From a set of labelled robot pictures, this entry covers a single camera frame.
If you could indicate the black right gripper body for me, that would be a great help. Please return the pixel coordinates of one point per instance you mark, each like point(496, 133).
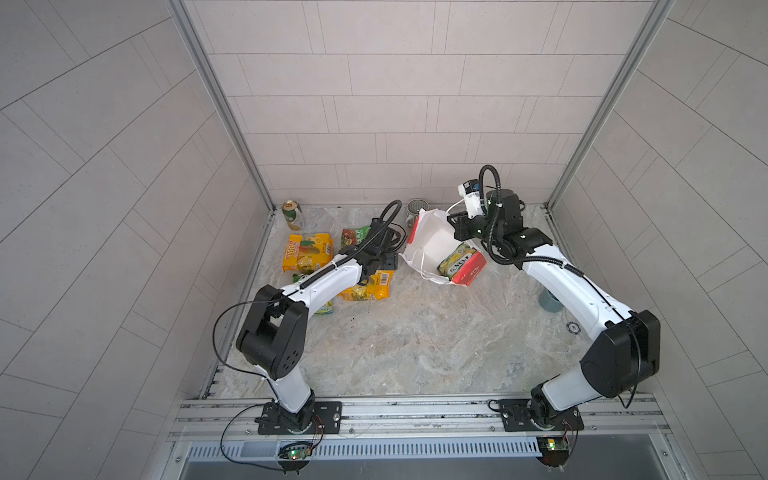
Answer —
point(480, 227)

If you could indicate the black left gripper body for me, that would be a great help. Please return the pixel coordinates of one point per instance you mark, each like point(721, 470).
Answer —
point(386, 259)

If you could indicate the green red snack bag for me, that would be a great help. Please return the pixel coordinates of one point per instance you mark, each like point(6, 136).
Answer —
point(354, 236)

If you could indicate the yellow barcode snack bag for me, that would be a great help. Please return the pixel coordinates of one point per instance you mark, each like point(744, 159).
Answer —
point(377, 287)

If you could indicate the white red printed paper bag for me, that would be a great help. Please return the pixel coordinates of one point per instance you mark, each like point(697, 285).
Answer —
point(430, 241)

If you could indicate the green yellow Fox's candy bag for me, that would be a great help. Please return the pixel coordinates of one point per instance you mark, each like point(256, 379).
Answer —
point(455, 261)

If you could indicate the yellow orange snack bag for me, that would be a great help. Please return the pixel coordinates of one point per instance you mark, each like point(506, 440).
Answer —
point(307, 253)

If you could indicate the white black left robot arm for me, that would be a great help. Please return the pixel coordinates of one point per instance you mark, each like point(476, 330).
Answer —
point(272, 336)

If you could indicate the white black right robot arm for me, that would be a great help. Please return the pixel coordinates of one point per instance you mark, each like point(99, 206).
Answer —
point(625, 347)

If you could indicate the grey ribbed ceramic mug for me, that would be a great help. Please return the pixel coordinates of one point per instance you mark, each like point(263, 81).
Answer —
point(413, 209)

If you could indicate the blue-grey ceramic cup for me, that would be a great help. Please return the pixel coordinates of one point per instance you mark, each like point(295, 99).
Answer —
point(549, 302)

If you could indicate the green white drink can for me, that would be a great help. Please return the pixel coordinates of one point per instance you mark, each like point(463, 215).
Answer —
point(293, 215)

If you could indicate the small blue white bottle cap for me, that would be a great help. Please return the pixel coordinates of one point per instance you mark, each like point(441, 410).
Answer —
point(573, 327)

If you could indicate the left circuit board green LED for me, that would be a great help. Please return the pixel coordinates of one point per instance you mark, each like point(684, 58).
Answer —
point(296, 451)

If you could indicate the right circuit board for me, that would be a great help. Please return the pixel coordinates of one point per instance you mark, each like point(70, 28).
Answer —
point(555, 451)

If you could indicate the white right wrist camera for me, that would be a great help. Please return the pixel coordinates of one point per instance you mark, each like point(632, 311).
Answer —
point(470, 191)

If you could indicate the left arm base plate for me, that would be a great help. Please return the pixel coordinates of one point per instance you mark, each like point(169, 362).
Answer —
point(276, 420)

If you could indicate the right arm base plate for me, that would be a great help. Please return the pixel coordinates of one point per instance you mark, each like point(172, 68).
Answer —
point(518, 416)

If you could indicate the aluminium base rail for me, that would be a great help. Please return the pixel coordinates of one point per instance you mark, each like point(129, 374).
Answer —
point(416, 416)

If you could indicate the aluminium corner post right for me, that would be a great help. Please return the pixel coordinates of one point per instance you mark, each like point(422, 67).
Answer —
point(646, 34)

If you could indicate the aluminium corner post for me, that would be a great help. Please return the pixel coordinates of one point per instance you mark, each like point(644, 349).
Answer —
point(646, 34)
point(182, 19)

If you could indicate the aluminium corner post left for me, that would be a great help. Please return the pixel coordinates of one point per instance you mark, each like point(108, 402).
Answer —
point(182, 19)

